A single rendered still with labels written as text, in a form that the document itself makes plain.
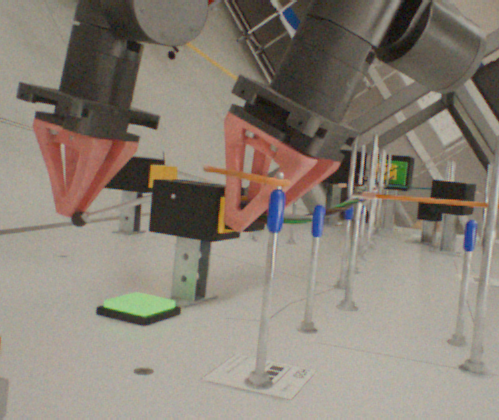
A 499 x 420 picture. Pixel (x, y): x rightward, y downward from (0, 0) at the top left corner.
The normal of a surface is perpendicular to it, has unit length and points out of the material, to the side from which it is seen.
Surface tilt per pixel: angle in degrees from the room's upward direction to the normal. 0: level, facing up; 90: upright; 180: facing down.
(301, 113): 95
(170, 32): 57
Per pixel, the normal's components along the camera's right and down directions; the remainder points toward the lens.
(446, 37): 0.47, 0.19
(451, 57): 0.33, 0.47
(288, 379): 0.10, -0.99
